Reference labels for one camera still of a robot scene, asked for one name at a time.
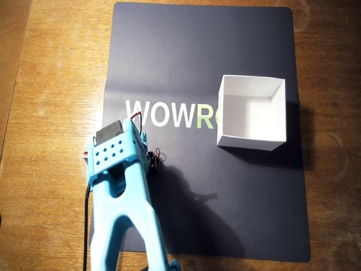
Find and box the dark mat with WOWRO print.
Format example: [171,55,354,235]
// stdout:
[89,2,311,264]

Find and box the white open cardboard box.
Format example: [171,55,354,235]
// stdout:
[216,74,288,151]

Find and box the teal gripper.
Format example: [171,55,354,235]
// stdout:
[139,130,150,171]

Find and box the small black battery pack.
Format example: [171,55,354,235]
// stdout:
[148,147,167,172]

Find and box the black camera cable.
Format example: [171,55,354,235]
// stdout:
[82,185,92,271]

